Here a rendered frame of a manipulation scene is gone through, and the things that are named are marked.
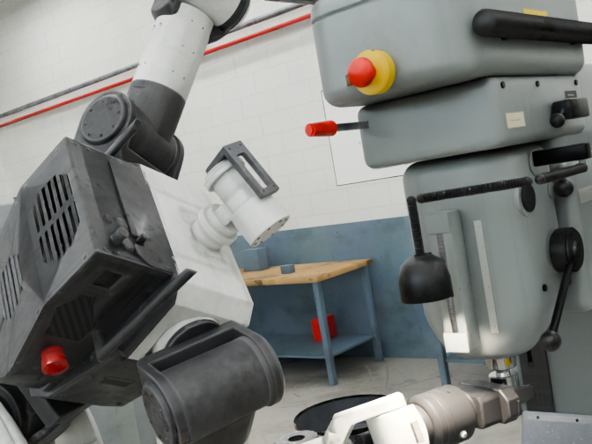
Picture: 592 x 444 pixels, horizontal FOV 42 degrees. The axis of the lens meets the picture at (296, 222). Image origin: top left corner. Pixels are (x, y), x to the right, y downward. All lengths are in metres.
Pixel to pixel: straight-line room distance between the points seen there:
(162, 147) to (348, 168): 5.45
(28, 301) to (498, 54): 0.69
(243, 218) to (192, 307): 0.14
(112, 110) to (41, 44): 8.83
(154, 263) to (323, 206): 5.91
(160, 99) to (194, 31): 0.13
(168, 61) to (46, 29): 8.67
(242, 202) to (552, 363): 0.89
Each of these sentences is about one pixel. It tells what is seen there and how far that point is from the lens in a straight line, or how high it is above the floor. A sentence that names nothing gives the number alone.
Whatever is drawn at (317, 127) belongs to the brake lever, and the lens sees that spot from 1.09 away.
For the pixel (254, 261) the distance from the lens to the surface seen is 7.02.
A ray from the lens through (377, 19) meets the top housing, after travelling 1.07.
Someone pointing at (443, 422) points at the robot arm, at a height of 1.25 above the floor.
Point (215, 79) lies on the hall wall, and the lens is 7.61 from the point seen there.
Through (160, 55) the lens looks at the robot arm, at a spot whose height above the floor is 1.86.
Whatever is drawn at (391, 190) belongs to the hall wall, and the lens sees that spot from 6.37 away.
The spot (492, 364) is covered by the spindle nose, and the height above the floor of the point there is 1.29.
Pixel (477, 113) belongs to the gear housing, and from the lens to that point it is 1.10.
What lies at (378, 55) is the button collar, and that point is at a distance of 1.05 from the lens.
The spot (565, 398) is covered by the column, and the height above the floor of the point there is 1.10.
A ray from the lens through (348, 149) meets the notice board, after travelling 6.58.
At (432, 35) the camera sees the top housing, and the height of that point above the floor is 1.79.
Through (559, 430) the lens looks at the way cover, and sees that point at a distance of 1.71.
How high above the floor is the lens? 1.63
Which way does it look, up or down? 3 degrees down
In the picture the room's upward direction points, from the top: 10 degrees counter-clockwise
